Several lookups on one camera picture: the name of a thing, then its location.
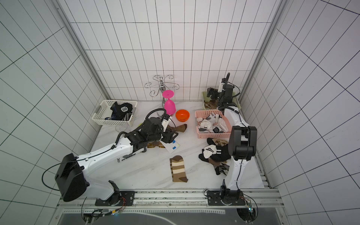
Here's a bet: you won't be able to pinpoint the beige green argyle sock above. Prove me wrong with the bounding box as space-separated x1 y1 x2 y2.
204 99 218 110

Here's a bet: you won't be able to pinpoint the white sock grey pattern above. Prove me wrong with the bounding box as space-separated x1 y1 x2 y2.
196 113 229 134

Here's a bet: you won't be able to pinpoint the black sock white logo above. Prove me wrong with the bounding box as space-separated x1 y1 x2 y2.
110 102 133 121

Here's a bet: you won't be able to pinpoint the brown tan striped sock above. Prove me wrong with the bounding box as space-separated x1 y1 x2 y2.
170 155 188 183

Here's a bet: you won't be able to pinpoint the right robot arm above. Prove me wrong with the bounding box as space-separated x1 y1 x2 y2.
217 73 257 198

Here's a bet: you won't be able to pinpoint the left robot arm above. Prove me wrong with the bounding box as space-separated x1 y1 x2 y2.
55 109 178 205

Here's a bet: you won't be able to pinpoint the green plastic basket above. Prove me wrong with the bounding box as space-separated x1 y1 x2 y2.
202 91 242 114

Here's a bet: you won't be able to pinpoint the pink plastic basket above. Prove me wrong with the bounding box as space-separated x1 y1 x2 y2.
196 110 232 139

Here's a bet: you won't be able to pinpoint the white plastic basket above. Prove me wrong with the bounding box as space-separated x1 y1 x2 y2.
92 100 137 127

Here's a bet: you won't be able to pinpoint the yellow brown plaid sock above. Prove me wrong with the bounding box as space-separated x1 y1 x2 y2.
147 141 165 148

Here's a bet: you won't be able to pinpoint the white sock yellow blue patches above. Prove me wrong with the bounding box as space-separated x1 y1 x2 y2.
160 140 181 153

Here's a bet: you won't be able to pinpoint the pink plastic goblet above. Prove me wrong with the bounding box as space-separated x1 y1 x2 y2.
162 90 176 115

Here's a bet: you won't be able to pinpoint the brown long sock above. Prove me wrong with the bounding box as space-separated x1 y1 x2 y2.
167 124 188 133

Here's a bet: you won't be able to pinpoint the orange plastic bowl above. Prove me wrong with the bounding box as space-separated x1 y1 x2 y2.
175 109 190 122

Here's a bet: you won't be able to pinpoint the clear drinking glass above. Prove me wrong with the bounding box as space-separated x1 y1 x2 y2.
115 123 129 133

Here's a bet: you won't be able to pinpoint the chrome cup holder stand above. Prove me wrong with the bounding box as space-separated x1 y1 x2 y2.
144 74 180 107

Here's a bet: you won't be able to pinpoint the black white sock pile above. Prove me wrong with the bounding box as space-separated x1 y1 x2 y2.
198 138 231 164

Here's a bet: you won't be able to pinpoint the black grey argyle sock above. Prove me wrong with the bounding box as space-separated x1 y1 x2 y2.
214 163 229 176

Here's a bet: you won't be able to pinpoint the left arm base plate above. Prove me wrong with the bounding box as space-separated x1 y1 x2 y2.
95 191 136 207

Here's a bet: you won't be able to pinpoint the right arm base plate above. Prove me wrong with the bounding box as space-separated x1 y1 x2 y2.
205 190 246 206

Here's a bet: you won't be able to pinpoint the aluminium rail frame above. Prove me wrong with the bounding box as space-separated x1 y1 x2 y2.
50 189 289 225

